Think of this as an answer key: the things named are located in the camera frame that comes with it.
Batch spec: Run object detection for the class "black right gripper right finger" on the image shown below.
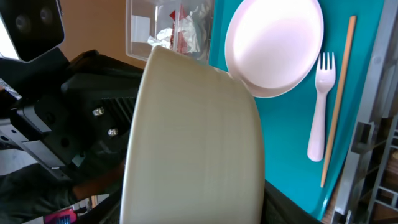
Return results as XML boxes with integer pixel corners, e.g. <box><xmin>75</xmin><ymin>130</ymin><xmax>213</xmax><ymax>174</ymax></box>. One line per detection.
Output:
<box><xmin>263</xmin><ymin>181</ymin><xmax>322</xmax><ymax>224</ymax></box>

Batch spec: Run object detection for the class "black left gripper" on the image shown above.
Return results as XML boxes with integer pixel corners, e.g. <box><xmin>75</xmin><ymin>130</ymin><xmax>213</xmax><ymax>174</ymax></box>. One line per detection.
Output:
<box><xmin>1</xmin><ymin>49</ymin><xmax>143</xmax><ymax>180</ymax></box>

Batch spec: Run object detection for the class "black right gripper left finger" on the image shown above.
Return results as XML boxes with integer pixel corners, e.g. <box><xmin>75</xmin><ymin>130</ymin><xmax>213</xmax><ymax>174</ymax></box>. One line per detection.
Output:
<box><xmin>74</xmin><ymin>189</ymin><xmax>122</xmax><ymax>224</ymax></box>

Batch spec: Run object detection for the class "cream bowl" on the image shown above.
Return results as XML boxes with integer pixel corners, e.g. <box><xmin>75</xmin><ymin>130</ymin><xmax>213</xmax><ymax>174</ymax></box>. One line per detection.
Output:
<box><xmin>120</xmin><ymin>47</ymin><xmax>265</xmax><ymax>223</ymax></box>

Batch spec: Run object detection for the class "white tissue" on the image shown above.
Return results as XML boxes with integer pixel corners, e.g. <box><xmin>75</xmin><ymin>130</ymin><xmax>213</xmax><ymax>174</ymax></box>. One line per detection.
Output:
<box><xmin>147</xmin><ymin>28</ymin><xmax>173</xmax><ymax>49</ymax></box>

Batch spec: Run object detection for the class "red snack wrapper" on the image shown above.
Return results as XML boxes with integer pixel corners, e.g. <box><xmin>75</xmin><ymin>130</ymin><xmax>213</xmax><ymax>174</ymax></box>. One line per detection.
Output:
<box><xmin>169</xmin><ymin>5</ymin><xmax>188</xmax><ymax>55</ymax></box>

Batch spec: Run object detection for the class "white napkin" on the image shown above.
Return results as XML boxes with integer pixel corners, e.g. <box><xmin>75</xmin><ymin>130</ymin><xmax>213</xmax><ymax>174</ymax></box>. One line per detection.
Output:
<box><xmin>182</xmin><ymin>1</ymin><xmax>214</xmax><ymax>62</ymax></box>

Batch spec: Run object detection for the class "teal plastic tray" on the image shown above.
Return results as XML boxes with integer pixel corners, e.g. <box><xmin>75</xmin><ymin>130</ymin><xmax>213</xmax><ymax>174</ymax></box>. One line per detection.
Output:
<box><xmin>210</xmin><ymin>0</ymin><xmax>384</xmax><ymax>220</ymax></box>

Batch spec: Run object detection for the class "grey dish rack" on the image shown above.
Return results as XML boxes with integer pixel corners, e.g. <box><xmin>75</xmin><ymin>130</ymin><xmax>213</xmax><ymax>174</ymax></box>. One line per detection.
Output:
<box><xmin>331</xmin><ymin>0</ymin><xmax>397</xmax><ymax>223</ymax></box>

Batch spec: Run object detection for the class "wooden chopstick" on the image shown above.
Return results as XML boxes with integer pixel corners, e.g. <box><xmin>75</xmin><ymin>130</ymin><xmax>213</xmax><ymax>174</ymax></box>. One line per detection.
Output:
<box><xmin>320</xmin><ymin>16</ymin><xmax>357</xmax><ymax>188</ymax></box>

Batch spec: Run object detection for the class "white plastic fork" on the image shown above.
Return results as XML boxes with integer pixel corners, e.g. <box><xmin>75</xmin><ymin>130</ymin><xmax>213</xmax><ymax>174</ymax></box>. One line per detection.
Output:
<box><xmin>307</xmin><ymin>52</ymin><xmax>336</xmax><ymax>162</ymax></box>

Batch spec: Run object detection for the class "clear plastic bin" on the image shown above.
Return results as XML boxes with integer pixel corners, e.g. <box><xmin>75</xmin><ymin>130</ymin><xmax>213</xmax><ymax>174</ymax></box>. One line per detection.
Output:
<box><xmin>126</xmin><ymin>0</ymin><xmax>215</xmax><ymax>63</ymax></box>

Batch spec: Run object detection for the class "pink plate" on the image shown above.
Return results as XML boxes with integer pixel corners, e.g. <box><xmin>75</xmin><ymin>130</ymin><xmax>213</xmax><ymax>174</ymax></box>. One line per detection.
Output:
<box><xmin>224</xmin><ymin>0</ymin><xmax>324</xmax><ymax>98</ymax></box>

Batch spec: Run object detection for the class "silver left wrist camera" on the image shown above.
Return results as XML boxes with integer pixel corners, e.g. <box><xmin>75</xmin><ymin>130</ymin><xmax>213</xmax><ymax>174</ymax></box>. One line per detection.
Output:
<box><xmin>1</xmin><ymin>0</ymin><xmax>65</xmax><ymax>63</ymax></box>

